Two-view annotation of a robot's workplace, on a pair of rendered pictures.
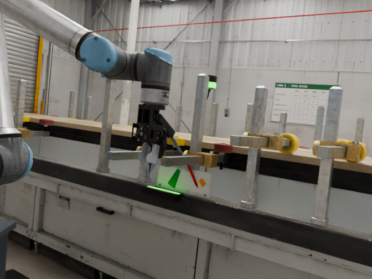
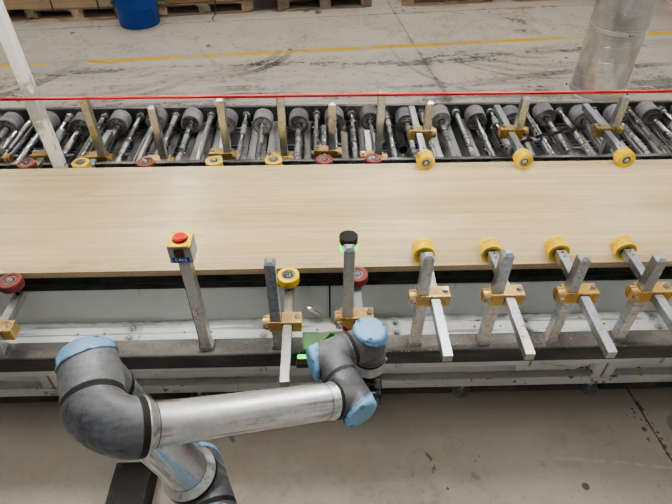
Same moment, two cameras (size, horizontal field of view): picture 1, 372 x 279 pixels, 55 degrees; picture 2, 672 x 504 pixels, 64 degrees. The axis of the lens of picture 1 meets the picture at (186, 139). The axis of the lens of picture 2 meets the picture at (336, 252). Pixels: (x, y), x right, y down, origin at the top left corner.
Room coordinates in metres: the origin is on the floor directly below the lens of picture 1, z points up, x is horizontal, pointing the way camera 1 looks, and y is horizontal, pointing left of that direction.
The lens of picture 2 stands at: (0.43, 0.70, 2.27)
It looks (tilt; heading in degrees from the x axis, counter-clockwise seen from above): 42 degrees down; 325
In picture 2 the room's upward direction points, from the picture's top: straight up
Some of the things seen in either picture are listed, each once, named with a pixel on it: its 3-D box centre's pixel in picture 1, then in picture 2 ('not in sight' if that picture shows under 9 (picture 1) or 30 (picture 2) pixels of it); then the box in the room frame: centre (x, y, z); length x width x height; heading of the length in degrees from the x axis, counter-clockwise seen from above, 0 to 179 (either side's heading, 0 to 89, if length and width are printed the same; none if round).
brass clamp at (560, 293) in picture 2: not in sight; (575, 293); (0.99, -0.69, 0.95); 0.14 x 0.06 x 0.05; 56
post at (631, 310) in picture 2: not in sight; (633, 306); (0.87, -0.88, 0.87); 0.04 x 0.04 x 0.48; 56
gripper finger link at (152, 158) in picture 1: (151, 158); not in sight; (1.10, 0.10, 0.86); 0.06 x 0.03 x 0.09; 146
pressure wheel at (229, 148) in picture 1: (222, 156); (356, 283); (1.53, -0.16, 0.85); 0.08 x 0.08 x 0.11
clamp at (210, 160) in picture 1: (200, 158); (354, 316); (1.41, -0.06, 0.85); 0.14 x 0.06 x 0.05; 56
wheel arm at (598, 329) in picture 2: not in sight; (581, 294); (0.98, -0.70, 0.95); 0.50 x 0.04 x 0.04; 146
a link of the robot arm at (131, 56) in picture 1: (120, 65); (332, 359); (1.12, 0.23, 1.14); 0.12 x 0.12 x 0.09; 81
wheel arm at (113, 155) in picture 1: (147, 155); (287, 331); (1.50, 0.15, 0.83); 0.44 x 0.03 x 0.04; 146
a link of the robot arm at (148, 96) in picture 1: (155, 98); (369, 361); (1.11, 0.11, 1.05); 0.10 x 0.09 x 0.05; 56
